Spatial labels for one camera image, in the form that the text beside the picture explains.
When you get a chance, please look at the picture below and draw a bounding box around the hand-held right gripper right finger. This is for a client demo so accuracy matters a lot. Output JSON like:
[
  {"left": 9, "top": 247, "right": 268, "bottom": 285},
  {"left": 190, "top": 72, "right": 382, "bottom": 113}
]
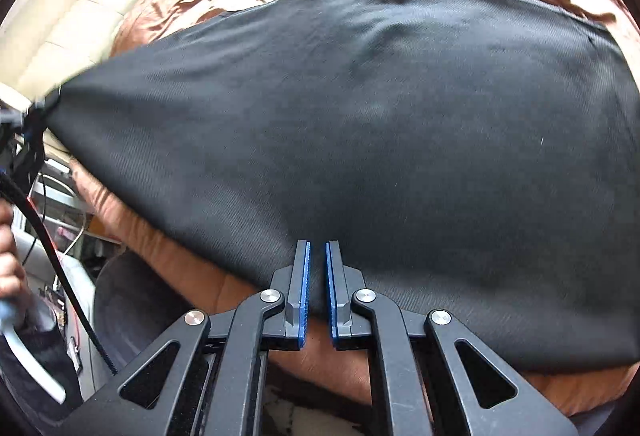
[{"left": 325, "top": 240, "right": 581, "bottom": 436}]

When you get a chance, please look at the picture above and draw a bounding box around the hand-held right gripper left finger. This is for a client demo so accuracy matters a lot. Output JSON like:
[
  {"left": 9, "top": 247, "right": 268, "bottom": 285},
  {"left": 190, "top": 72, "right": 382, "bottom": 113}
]
[{"left": 60, "top": 240, "right": 312, "bottom": 436}]

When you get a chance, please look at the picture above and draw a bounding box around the cream padded headboard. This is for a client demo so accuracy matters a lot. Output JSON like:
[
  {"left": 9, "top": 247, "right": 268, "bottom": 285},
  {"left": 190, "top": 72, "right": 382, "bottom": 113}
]
[{"left": 2, "top": 0, "right": 263, "bottom": 91}]

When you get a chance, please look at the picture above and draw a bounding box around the dark grey tank top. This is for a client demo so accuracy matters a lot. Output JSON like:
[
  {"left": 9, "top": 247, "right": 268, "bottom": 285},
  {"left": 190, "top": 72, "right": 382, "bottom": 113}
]
[{"left": 47, "top": 0, "right": 640, "bottom": 374}]

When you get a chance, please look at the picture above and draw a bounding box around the white cable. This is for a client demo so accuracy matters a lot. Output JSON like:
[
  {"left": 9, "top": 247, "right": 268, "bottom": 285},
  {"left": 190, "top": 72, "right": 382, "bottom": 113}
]
[{"left": 0, "top": 316, "right": 67, "bottom": 406}]

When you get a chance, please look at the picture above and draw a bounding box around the person's left hand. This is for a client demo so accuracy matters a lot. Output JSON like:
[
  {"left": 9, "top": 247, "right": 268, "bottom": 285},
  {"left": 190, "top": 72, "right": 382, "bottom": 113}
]
[{"left": 0, "top": 203, "right": 28, "bottom": 317}]

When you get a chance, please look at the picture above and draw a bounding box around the black cable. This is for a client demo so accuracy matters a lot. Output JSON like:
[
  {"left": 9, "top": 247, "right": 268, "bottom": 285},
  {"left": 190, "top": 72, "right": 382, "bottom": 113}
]
[{"left": 0, "top": 171, "right": 118, "bottom": 374}]

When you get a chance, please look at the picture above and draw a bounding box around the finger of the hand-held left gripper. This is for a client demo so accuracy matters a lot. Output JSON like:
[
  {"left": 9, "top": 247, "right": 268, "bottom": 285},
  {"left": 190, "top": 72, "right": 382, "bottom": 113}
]
[{"left": 27, "top": 86, "right": 63, "bottom": 137}]

